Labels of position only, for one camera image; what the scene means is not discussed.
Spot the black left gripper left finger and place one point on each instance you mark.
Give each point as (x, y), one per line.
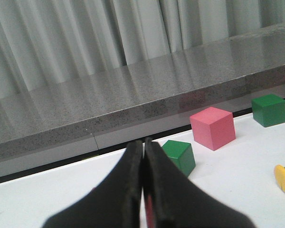
(114, 203)

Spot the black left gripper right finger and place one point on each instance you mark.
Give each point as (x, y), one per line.
(173, 201)

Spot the left green wooden cube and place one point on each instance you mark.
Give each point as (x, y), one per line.
(181, 154)

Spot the green wooden cube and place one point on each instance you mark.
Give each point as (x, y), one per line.
(181, 154)
(268, 110)

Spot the pink wooden cube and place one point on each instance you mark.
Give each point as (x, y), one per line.
(213, 127)

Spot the grey stone counter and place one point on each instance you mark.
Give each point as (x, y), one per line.
(62, 121)

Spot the right green wooden cube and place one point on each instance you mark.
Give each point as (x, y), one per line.
(268, 110)

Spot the grey-green curtain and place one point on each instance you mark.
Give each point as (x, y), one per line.
(45, 42)

